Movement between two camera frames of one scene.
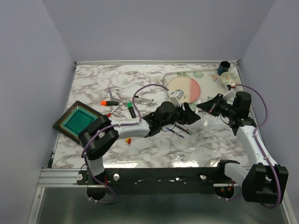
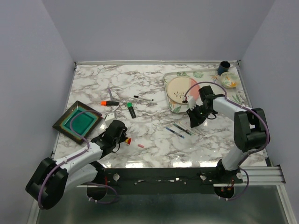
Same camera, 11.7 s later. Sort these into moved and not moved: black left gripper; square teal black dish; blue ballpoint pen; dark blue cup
Moved: black left gripper
Not moved: blue ballpoint pen; square teal black dish; dark blue cup
